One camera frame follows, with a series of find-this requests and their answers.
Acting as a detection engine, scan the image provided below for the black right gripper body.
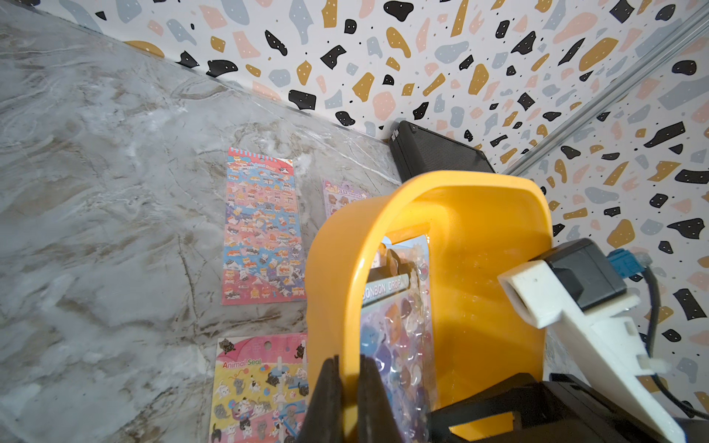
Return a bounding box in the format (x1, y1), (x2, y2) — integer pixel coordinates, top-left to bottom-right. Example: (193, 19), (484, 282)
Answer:
(428, 373), (666, 442)

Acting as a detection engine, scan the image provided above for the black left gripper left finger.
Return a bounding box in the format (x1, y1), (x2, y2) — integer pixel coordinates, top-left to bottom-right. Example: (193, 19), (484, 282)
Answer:
(297, 356), (343, 443)

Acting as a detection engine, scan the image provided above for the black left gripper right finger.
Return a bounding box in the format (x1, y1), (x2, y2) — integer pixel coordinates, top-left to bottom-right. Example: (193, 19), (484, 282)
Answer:
(356, 354), (403, 443)

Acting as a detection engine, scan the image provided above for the pink yellow cat sticker sheet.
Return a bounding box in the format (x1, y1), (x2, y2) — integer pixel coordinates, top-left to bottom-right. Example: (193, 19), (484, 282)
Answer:
(209, 333), (309, 442)

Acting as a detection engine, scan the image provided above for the purple bonbon sticker sheet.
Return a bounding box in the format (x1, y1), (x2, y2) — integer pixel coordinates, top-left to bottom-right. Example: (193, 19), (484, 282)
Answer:
(360, 236), (437, 442)

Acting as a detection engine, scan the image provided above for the red blue cat sticker sheet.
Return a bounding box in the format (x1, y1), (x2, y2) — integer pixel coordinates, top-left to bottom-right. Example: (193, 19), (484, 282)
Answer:
(222, 148), (306, 306)

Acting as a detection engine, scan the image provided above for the yellow plastic storage box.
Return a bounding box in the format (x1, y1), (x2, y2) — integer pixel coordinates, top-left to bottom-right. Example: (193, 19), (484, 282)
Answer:
(305, 171), (553, 442)

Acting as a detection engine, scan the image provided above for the purple 3D sticker sheet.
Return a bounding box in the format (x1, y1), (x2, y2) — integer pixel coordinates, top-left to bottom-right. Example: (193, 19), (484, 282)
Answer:
(321, 179), (370, 218)

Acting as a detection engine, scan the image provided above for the black hard case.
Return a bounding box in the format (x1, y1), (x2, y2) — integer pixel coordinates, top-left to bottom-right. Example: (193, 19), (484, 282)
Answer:
(389, 121), (495, 182)

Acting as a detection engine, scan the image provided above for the right aluminium corner post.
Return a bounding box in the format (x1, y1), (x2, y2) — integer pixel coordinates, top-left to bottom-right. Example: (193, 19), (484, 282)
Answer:
(503, 1), (708, 176)

